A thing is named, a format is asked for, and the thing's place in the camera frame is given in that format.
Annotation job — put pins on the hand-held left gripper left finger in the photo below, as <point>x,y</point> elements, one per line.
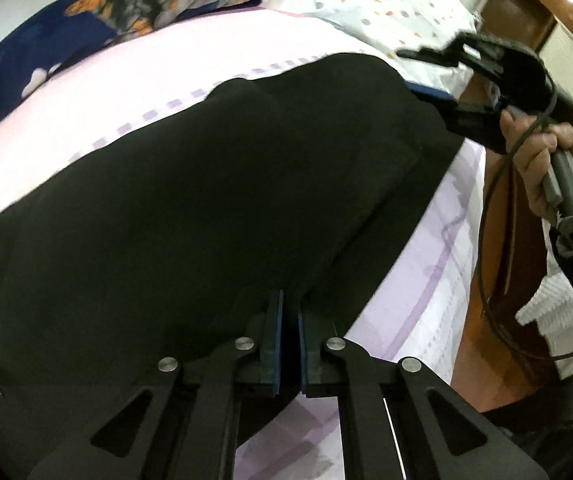
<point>277,345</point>

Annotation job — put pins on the person's right hand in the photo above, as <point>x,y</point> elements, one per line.
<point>529,160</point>

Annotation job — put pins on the white ribbed sweater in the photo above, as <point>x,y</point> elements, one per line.
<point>561,320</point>

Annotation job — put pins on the black pants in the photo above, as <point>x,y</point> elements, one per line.
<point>206,200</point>

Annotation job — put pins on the wooden headboard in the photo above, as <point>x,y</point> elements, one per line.
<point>526,5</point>

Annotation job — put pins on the white dotted pillow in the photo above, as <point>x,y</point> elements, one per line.
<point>406,10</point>

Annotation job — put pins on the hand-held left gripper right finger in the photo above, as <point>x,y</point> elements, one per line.
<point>304,355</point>

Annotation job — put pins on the blue dog-print pillow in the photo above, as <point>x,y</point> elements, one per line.
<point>56,30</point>

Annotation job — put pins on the pink purple checked bed sheet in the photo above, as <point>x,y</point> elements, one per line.
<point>141,75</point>

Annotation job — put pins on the person's dark clothing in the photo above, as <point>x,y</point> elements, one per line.
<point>556,410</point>

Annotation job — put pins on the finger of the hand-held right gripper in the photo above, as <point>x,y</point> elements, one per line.
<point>474,122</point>
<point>429,55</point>

